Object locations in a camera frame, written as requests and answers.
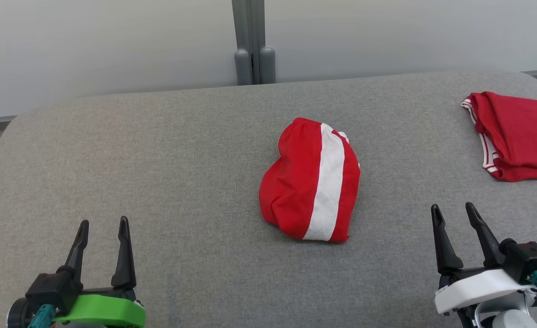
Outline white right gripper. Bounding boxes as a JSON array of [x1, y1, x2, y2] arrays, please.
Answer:
[[431, 202, 536, 315]]

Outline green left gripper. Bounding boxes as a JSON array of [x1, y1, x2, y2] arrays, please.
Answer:
[[52, 216, 147, 328]]

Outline red basketball jersey white sleeves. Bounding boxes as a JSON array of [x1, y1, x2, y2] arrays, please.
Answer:
[[461, 91, 537, 183]]

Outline red shorts with white stripe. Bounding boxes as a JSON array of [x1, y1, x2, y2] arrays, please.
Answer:
[[258, 117, 361, 243]]

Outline black cylindrical left gripper motor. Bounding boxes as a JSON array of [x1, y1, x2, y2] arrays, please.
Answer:
[[7, 297, 31, 328]]

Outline teal left camera connector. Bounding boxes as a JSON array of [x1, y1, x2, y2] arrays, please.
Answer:
[[28, 304, 56, 328]]

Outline grey partition post with feet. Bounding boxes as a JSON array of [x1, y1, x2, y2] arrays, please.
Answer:
[[231, 0, 277, 86]]

